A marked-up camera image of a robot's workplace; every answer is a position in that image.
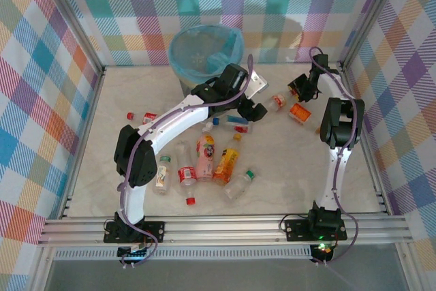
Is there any clear bottle orange label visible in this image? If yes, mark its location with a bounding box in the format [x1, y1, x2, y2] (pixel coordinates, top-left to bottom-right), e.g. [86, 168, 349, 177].
[288, 104, 323, 134]

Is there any clear bottle red label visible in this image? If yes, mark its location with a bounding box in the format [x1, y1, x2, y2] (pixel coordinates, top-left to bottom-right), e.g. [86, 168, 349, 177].
[270, 91, 294, 112]

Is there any orange juice bottle yellow cap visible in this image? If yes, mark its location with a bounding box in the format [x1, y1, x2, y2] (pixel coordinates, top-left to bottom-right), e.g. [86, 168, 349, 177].
[213, 133, 243, 186]

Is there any clear bottle green cap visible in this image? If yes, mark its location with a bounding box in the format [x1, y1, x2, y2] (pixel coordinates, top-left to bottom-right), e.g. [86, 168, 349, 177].
[223, 169, 257, 209]

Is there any small clear bottle red cap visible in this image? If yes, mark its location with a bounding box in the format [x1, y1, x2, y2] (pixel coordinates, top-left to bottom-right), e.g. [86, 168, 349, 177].
[126, 110, 158, 125]

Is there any white green label bottle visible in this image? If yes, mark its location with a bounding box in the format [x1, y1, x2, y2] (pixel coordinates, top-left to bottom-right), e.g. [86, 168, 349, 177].
[155, 155, 172, 196]

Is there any grey mesh waste bin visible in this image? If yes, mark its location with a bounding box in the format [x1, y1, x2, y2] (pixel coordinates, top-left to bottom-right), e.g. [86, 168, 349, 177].
[169, 25, 245, 99]

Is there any blue plastic bin liner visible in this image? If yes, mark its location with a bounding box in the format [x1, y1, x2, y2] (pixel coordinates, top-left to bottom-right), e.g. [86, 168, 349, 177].
[168, 25, 245, 80]

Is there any clear bottle blue cap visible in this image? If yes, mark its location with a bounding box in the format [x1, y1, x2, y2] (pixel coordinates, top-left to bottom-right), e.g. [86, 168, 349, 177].
[211, 114, 255, 134]

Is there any pink drink bottle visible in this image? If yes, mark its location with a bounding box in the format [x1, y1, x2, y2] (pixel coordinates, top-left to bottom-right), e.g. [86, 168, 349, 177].
[196, 126, 217, 183]

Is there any tall clear bottle red cap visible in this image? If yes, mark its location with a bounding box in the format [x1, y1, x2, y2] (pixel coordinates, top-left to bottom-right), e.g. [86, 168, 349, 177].
[174, 140, 198, 206]

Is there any small controller board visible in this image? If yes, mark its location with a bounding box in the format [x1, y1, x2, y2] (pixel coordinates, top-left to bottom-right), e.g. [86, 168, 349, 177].
[116, 243, 153, 260]
[312, 242, 334, 256]

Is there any purple cable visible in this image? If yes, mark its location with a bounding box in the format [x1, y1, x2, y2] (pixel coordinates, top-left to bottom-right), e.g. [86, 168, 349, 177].
[117, 54, 255, 268]
[309, 46, 362, 266]

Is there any aluminium frame post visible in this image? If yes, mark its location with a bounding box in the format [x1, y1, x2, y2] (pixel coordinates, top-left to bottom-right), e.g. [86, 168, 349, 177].
[339, 0, 409, 70]
[32, 0, 107, 77]

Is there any wide aluminium frame rail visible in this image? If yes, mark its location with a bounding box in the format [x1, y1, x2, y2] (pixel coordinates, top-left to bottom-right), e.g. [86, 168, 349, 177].
[36, 214, 415, 247]

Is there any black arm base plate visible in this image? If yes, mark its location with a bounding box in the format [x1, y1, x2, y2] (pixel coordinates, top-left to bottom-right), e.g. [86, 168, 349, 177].
[284, 217, 348, 241]
[104, 221, 166, 245]

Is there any grey slotted cable duct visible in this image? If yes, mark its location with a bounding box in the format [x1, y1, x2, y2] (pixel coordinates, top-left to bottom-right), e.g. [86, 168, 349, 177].
[53, 245, 313, 261]

